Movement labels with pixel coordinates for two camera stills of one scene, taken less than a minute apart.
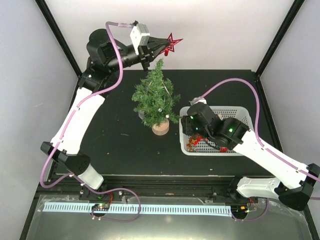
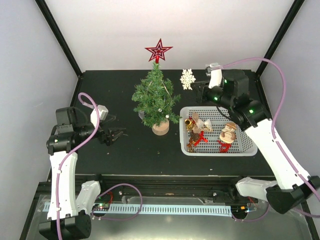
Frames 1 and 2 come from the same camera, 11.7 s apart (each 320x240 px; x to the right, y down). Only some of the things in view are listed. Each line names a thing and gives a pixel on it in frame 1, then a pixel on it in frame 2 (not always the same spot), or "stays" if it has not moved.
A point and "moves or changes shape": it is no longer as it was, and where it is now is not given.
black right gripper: [186, 127] → [202, 90]
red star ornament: [172, 42] moves or changes shape
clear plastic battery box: [141, 114] stays
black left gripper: [146, 53] → [107, 139]
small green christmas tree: [155, 95] stays
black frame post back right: [289, 17] stays
